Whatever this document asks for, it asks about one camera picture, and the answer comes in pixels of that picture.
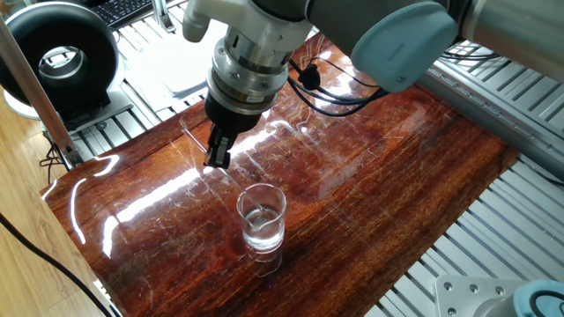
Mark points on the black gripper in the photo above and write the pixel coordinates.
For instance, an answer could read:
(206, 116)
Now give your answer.
(229, 116)

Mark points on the clear glass stirring rod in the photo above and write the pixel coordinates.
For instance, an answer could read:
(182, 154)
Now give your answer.
(196, 141)

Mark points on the clear glass beaker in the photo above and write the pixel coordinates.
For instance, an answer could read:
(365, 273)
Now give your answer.
(264, 233)

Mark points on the silver force torque sensor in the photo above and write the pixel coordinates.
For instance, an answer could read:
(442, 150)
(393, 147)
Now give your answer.
(247, 79)

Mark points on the white paper stack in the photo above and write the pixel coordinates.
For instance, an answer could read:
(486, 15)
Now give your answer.
(176, 70)

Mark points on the wood-grain table mat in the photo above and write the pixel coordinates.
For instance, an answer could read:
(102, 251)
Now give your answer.
(374, 176)

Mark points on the black keyboard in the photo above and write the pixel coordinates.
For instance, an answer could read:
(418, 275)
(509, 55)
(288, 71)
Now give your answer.
(119, 11)

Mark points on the aluminium mounting plate with holes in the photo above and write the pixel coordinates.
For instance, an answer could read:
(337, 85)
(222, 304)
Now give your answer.
(476, 48)

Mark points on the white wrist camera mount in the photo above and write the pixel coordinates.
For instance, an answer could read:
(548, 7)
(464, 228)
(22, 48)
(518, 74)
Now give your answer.
(247, 17)

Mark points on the short aluminium post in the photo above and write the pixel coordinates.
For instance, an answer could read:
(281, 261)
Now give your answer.
(162, 17)

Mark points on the aluminium frame post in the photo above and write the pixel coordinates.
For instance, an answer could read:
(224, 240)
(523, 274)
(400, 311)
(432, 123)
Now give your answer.
(35, 97)

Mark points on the grey aluminium rail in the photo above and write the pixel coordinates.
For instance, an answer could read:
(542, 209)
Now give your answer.
(484, 119)

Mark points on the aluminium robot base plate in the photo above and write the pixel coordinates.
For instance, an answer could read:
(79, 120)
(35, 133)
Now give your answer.
(458, 299)

